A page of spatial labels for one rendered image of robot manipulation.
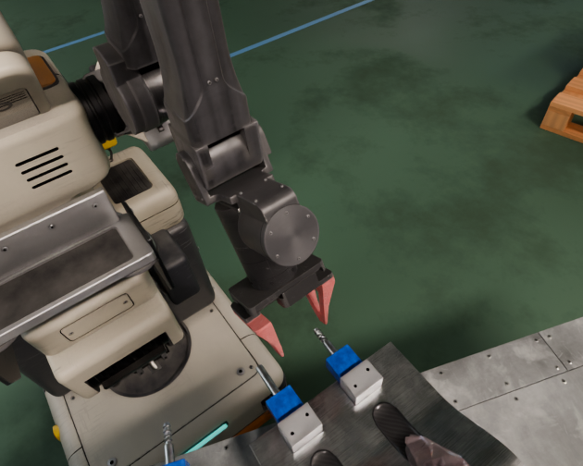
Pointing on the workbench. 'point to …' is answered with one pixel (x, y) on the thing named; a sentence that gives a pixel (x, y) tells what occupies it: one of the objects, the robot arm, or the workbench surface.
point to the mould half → (437, 410)
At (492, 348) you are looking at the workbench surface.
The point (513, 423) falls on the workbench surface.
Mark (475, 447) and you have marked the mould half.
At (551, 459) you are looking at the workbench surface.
